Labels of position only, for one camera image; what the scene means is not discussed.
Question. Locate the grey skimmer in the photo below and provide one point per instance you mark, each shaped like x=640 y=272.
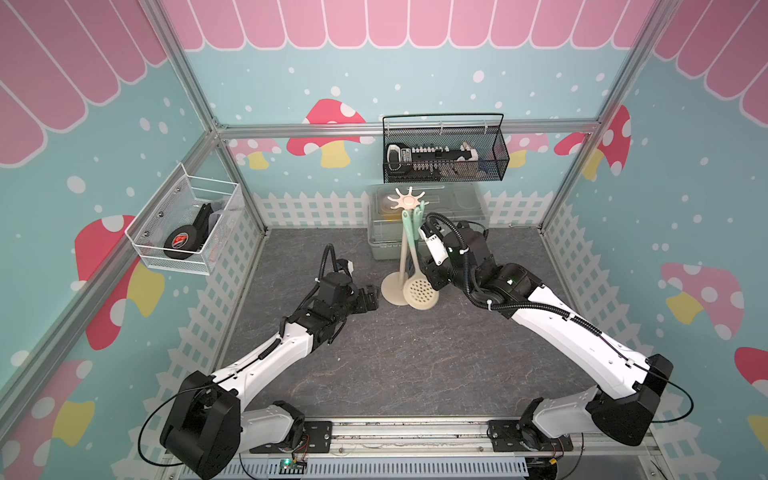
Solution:
x=420 y=216

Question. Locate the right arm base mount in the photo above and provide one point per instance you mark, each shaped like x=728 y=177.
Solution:
x=507 y=435

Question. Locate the cream skimmer green handle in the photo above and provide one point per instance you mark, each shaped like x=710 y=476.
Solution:
x=417 y=290

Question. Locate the green clear-lid storage box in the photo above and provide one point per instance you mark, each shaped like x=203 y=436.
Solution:
x=457 y=201

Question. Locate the cream utensil rack stand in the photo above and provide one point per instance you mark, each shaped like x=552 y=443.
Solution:
x=392 y=285

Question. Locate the clear wall bin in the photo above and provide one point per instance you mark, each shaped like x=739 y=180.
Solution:
x=177 y=205

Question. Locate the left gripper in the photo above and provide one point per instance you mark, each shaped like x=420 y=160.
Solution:
x=372 y=298

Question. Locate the black tape roll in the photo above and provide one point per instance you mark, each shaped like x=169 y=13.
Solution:
x=189 y=239

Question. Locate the black wire wall basket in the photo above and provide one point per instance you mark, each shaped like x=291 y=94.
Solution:
x=447 y=147

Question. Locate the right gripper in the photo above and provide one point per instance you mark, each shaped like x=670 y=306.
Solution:
x=429 y=261

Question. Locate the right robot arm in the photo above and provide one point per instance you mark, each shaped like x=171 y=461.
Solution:
x=628 y=385

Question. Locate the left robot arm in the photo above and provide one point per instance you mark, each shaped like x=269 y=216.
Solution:
x=209 y=422

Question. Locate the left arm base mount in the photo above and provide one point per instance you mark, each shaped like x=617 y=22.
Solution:
x=316 y=438

